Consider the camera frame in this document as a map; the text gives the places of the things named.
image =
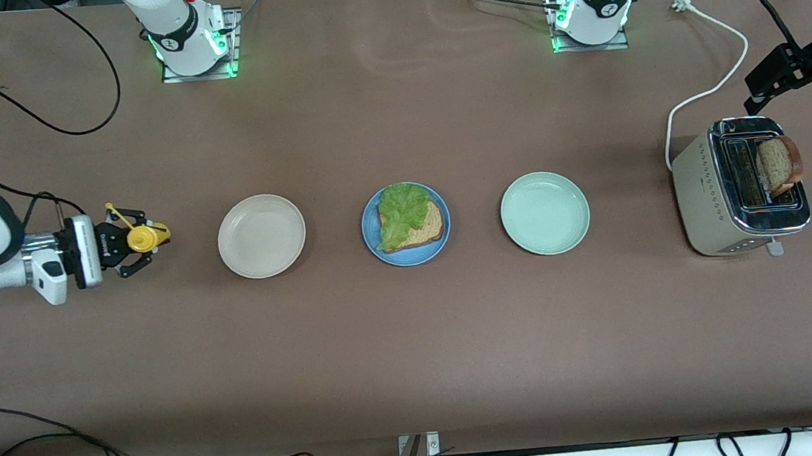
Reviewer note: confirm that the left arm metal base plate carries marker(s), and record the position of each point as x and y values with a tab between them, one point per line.
616	45

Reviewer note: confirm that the blue plate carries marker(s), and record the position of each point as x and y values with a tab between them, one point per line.
409	259

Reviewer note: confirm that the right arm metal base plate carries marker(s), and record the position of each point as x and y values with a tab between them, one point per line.
238	50

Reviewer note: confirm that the beige plate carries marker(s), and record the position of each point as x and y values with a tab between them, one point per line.
261	236

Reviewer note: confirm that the yellow mustard squeeze bottle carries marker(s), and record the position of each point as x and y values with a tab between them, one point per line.
146	238

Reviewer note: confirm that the brown bread slice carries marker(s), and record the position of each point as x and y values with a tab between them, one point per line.
776	162
434	225

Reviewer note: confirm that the green lettuce leaf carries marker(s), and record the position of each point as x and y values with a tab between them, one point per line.
404	209

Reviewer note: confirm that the silver two-slot toaster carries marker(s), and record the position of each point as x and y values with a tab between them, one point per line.
700	192

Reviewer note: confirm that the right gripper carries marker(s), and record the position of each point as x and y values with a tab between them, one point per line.
106	243

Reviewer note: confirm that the mint green plate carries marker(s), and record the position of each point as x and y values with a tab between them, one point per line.
545	213

